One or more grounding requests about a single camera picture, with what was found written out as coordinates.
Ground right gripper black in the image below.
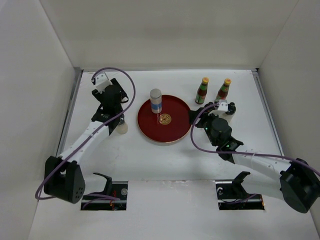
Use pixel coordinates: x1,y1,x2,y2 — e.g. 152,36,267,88
187,107,222,147

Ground white spice grinder black cap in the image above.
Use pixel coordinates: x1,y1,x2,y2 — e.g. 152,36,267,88
224,102,237,123

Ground white salt grinder black cap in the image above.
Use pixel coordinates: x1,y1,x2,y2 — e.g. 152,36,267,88
116,117,128,135

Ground red sauce bottle yellow cap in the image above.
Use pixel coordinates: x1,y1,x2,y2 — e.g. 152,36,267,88
195,77,209,105

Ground bead jar blue label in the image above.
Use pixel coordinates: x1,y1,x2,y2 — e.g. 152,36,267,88
149,88,162,114

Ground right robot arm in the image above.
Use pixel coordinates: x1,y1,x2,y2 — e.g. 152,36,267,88
188,100,320,214

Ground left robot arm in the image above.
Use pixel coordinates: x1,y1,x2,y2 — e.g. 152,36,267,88
42,73,133,204

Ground round red lacquer tray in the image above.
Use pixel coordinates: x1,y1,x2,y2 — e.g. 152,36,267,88
137,94,191,143

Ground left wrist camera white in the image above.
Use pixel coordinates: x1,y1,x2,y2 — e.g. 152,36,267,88
91,72,112,93

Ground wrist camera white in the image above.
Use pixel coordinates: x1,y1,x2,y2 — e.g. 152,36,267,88
91,72,112,93
216,99,228,116

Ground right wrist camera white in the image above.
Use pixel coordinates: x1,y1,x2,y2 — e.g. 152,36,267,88
216,99,228,116

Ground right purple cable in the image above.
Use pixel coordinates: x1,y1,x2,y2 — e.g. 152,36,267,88
190,102,320,176

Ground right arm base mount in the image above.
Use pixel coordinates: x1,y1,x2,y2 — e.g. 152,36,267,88
215,171,265,211

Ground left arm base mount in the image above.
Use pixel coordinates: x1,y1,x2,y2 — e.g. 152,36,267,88
80,173,129,211

